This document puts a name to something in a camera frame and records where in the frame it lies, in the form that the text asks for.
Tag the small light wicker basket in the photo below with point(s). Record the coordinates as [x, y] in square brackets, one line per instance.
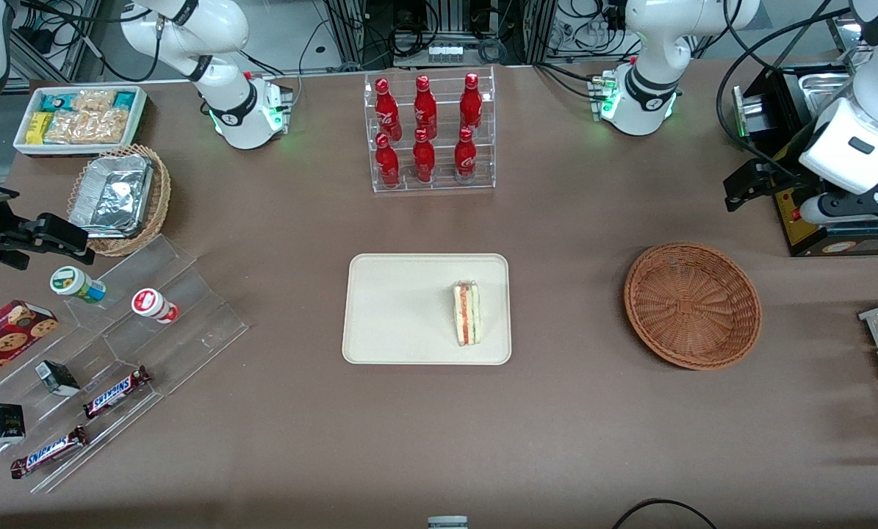
[161, 198]

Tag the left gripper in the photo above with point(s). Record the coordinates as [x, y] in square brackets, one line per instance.
[797, 166]

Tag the white power strip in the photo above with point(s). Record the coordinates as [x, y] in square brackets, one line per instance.
[446, 52]

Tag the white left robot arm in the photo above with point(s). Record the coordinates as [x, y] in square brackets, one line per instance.
[648, 66]

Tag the aluminium foil container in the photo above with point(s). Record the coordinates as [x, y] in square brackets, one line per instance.
[112, 197]

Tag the red tartan cookie box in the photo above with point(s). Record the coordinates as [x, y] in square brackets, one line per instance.
[9, 338]

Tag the cream plastic tray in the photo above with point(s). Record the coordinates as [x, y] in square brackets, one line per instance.
[402, 308]

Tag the brown Snickers bar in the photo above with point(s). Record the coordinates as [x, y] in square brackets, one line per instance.
[115, 391]
[49, 451]

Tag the black food warmer machine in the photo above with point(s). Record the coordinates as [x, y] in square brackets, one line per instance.
[806, 236]

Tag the steel warmer pan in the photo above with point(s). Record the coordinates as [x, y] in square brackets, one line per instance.
[821, 92]

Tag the clear acrylic stepped display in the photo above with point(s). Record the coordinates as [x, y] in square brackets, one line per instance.
[189, 323]

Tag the teal snack packet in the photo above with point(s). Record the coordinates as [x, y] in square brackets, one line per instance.
[125, 98]
[55, 102]

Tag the triangular sandwich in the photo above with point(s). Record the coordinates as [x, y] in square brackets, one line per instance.
[467, 314]

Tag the grey device edge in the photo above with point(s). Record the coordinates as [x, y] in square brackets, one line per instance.
[447, 522]

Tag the clear acrylic bottle rack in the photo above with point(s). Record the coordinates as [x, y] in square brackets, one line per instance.
[442, 184]

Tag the large brown wicker basket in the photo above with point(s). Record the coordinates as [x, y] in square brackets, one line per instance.
[692, 305]

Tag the green label yoghurt cup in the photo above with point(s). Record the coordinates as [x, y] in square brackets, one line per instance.
[75, 283]

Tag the small black box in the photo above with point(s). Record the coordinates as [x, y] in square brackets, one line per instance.
[5, 424]
[58, 378]

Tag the yellow snack packet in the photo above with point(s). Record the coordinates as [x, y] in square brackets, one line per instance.
[38, 127]

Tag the white rectangular snack bin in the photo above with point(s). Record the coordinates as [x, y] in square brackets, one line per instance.
[23, 147]

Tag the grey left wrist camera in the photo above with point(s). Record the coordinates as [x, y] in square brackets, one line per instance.
[835, 208]

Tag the red cola bottle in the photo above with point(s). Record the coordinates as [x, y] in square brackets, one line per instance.
[386, 110]
[387, 165]
[424, 160]
[425, 109]
[471, 104]
[465, 158]

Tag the red label yoghurt cup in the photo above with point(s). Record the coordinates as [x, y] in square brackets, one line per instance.
[152, 303]

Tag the clear cracker bag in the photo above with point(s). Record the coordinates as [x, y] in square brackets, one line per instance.
[93, 100]
[67, 128]
[109, 125]

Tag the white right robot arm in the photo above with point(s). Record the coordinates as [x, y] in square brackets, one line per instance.
[218, 44]

